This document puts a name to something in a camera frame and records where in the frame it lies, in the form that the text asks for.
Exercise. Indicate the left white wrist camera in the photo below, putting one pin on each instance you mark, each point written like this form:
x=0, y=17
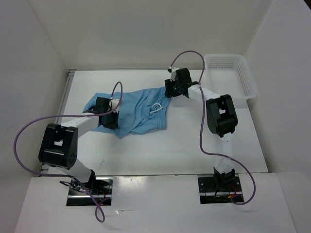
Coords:
x=114, y=104

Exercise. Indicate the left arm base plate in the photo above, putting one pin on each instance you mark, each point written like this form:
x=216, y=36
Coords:
x=102, y=193

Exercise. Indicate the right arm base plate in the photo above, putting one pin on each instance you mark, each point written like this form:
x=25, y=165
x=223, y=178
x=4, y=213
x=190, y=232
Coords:
x=210, y=193

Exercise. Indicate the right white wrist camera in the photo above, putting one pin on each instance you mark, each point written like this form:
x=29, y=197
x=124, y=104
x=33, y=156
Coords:
x=172, y=71

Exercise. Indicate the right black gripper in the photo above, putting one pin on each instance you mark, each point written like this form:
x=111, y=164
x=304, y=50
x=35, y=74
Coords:
x=169, y=92

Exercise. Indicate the light blue shorts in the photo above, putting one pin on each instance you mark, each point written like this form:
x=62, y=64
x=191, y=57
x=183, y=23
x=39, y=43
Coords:
x=141, y=112

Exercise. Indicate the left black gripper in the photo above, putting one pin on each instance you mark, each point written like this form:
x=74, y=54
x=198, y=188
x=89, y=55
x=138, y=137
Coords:
x=114, y=124

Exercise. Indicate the white plastic basket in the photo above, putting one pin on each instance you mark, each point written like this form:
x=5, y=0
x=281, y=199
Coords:
x=230, y=74

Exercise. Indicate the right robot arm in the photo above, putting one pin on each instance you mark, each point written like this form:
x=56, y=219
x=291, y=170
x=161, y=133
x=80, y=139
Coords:
x=221, y=119

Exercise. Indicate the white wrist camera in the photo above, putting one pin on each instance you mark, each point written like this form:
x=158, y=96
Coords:
x=172, y=71
x=114, y=104

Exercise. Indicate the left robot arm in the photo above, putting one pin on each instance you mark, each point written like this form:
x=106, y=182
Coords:
x=59, y=146

